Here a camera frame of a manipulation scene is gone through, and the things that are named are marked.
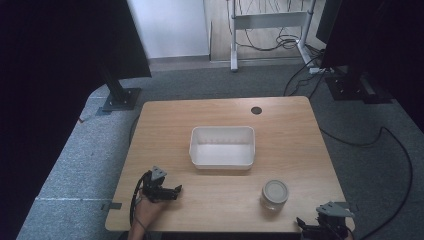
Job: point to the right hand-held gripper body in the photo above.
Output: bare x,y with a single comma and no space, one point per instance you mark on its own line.
333,216

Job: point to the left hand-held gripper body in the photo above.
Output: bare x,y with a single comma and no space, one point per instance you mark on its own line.
154,186

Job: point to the person's left hand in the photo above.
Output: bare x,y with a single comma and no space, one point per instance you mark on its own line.
148,211

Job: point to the glass jar with lid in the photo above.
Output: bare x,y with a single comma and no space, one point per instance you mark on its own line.
274,195

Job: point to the white plastic bin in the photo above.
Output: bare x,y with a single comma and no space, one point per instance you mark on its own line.
222,151

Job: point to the dark round table grommet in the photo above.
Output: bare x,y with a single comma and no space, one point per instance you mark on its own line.
256,110

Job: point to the white power strip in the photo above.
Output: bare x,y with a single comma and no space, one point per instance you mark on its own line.
319,70

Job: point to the white partition panel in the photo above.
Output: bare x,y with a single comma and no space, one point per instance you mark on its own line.
170,26

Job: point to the dark curtain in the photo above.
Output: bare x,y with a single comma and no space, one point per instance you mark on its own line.
50,50
383,40

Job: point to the grey metal table bracket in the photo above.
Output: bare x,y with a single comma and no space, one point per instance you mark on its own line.
111,206

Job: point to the black stand with base plate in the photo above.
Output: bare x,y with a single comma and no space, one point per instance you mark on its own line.
121,96
356,88

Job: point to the white metal desk frame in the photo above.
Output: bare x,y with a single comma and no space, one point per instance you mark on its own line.
266,20

